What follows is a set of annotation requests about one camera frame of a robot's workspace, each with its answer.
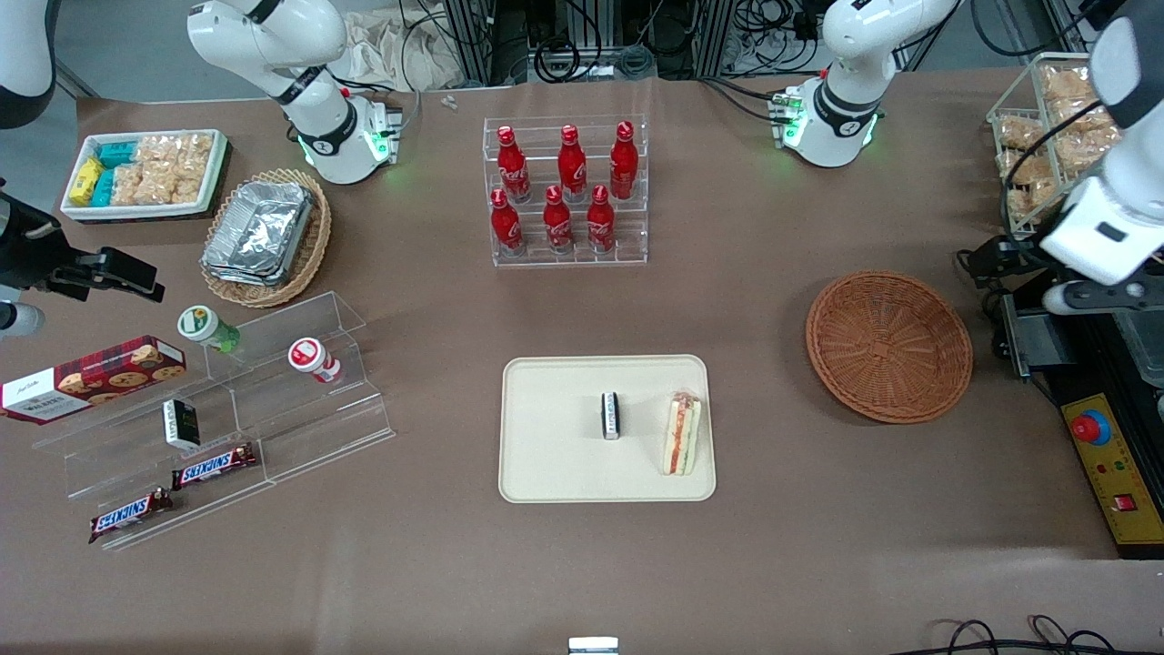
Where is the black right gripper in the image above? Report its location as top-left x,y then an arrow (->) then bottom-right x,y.
0,193 -> 166,303

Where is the triangular sandwich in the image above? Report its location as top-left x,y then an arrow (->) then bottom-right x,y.
660,390 -> 704,478

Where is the white rectangular snack tray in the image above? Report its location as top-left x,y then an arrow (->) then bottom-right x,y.
60,129 -> 228,222

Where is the round brown wicker basket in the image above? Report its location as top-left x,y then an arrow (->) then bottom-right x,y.
806,270 -> 974,425

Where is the oval light wicker basket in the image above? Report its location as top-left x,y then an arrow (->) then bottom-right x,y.
199,168 -> 333,309

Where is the beige plastic tray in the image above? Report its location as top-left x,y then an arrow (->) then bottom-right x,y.
499,355 -> 717,504

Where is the bagged bread pastry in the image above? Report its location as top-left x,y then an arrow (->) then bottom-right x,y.
1055,129 -> 1129,179
1041,65 -> 1099,103
1050,96 -> 1121,139
998,116 -> 1048,152
1008,177 -> 1062,224
998,150 -> 1048,184

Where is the yellow snack packet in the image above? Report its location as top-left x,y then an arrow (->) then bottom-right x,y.
69,157 -> 104,207

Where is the clear bag of crackers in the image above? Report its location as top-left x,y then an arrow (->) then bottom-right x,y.
136,134 -> 216,174
111,162 -> 169,207
166,162 -> 209,206

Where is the red tartan cookie box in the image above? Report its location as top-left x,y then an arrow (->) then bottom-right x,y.
0,335 -> 187,426

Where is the green lidded cup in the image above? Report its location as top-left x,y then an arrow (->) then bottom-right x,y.
176,306 -> 242,355

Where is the stack of foil trays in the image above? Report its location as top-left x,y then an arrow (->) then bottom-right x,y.
201,180 -> 316,288

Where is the Snickers chocolate bar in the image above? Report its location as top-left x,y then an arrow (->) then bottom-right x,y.
88,488 -> 175,545
172,443 -> 258,491

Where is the red lidded cup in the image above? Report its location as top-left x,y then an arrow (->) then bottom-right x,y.
287,338 -> 342,384

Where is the yellow emergency stop box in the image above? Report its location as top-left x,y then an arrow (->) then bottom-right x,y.
1060,393 -> 1164,559

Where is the clear acrylic stepped stand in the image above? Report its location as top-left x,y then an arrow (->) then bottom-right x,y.
32,291 -> 397,552

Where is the beige crumpled cloth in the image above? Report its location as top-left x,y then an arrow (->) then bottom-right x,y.
344,7 -> 467,92

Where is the clear acrylic bottle rack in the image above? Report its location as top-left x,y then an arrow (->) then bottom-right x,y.
483,115 -> 649,268

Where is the red cola bottle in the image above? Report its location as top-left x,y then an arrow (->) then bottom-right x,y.
496,126 -> 533,204
608,121 -> 640,200
557,125 -> 588,204
543,185 -> 575,255
586,185 -> 617,255
490,188 -> 527,257

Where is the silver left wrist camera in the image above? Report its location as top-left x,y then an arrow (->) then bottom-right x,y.
1043,281 -> 1150,317

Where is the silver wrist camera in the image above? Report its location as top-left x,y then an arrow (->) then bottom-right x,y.
0,303 -> 45,338
1043,281 -> 1150,317

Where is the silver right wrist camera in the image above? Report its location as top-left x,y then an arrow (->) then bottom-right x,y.
0,303 -> 45,338

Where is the white wire rack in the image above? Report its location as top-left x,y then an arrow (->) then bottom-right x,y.
987,52 -> 1149,243

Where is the aluminium frame with equipment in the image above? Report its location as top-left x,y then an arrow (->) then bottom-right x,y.
444,0 -> 739,85

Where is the coiled black cable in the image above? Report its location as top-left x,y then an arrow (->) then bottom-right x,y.
533,36 -> 585,85

